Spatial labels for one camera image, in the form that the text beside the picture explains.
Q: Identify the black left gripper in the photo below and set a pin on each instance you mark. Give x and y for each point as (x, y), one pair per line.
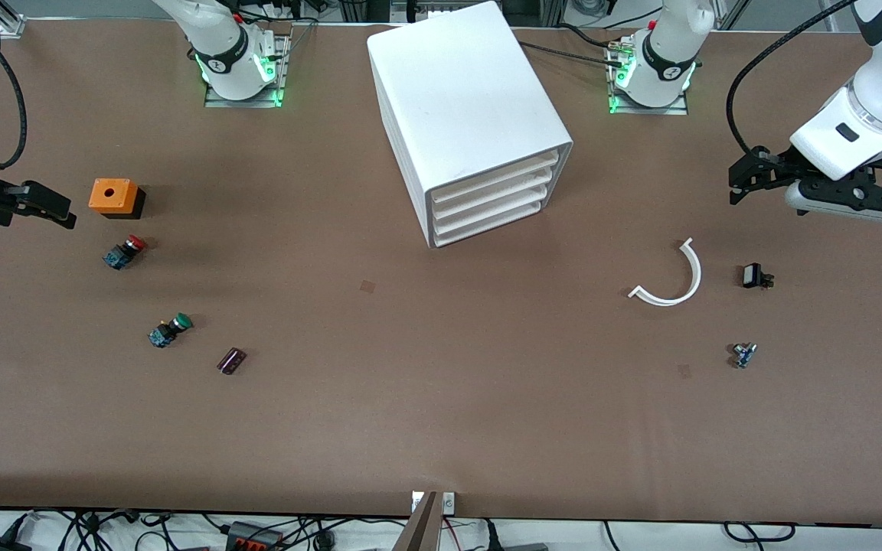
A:
(776, 167)

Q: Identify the white cabinet drawer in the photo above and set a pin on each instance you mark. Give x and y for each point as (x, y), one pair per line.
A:
(491, 196)
(487, 212)
(494, 178)
(483, 227)

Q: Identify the red push button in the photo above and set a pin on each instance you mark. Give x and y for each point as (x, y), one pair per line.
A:
(124, 251)

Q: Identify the green push button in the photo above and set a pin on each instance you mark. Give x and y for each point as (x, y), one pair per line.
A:
(171, 329)

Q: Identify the white drawer cabinet housing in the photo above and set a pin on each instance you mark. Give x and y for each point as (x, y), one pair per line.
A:
(456, 84)

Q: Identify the white curved plastic strip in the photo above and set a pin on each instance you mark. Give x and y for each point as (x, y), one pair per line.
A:
(692, 275)

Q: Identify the small blue metal component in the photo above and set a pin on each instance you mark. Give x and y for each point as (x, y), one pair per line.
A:
(743, 355)

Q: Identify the dark purple small component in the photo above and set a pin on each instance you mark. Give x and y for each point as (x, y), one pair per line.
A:
(231, 360)

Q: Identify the black power plug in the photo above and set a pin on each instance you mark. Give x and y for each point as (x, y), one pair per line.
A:
(1, 544)

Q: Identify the black orange power strip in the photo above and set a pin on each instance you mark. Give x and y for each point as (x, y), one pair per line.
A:
(253, 537)

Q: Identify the orange button enclosure box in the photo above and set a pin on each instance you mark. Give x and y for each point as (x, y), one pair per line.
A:
(110, 194)

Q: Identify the black small switch component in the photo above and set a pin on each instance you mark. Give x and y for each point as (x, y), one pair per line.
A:
(752, 275)

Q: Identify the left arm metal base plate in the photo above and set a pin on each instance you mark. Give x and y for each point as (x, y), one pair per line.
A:
(617, 107)

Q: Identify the aluminium frame profile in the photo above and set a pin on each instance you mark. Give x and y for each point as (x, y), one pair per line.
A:
(11, 19)

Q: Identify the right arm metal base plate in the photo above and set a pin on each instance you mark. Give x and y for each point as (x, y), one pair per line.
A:
(282, 84)

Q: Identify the small white bracket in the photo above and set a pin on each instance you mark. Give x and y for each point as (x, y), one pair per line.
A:
(416, 502)
(449, 502)

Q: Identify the wooden post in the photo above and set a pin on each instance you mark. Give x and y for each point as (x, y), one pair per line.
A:
(419, 528)

